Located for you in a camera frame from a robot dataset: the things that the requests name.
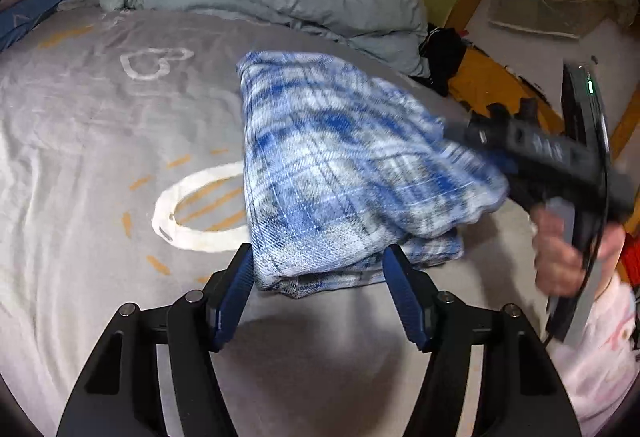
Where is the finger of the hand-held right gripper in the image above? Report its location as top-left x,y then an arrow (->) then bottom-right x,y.
442,114 -> 488,148
487,148 -> 522,192

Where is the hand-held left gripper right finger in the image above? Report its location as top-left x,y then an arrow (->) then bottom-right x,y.
381,244 -> 583,437

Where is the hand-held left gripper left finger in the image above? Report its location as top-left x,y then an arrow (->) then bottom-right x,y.
56,243 -> 256,437

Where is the blue plaid shirt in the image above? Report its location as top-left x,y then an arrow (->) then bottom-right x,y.
236,49 -> 511,294

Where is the person's right forearm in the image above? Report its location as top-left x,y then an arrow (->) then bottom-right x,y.
550,274 -> 638,423

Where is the person's right hand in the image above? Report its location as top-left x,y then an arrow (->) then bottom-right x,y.
531,208 -> 627,298

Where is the black cloth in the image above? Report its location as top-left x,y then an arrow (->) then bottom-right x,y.
419,27 -> 468,98

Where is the red cloth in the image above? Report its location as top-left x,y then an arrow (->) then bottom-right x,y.
619,241 -> 640,289

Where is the grey folded mat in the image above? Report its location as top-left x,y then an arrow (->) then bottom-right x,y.
487,0 -> 608,40

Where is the blue pillow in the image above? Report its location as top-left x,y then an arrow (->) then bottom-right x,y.
0,0 -> 73,52

